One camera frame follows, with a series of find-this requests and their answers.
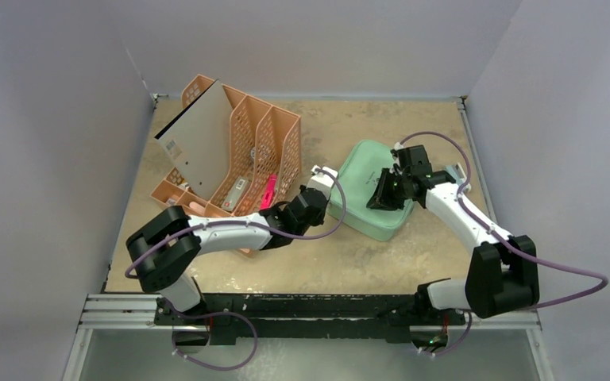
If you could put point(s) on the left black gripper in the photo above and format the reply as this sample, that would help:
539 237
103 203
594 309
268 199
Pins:
318 218

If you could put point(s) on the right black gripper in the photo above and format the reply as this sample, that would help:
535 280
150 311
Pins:
387 188

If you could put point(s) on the mint green storage case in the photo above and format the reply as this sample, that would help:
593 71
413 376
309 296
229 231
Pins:
359 176

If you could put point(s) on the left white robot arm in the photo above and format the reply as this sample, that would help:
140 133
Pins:
162 249

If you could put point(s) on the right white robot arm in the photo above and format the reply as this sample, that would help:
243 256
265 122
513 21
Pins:
502 275

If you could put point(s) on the pink marker pen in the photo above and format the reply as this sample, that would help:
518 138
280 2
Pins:
269 192

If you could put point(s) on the pink plastic desk organizer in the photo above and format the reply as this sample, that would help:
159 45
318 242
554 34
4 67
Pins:
264 140

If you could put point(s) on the grey folder board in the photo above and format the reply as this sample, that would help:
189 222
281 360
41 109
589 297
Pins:
197 139

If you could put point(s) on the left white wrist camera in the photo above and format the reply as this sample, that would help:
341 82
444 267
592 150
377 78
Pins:
322 179

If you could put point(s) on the black table front rail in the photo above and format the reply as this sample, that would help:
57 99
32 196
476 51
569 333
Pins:
225 317

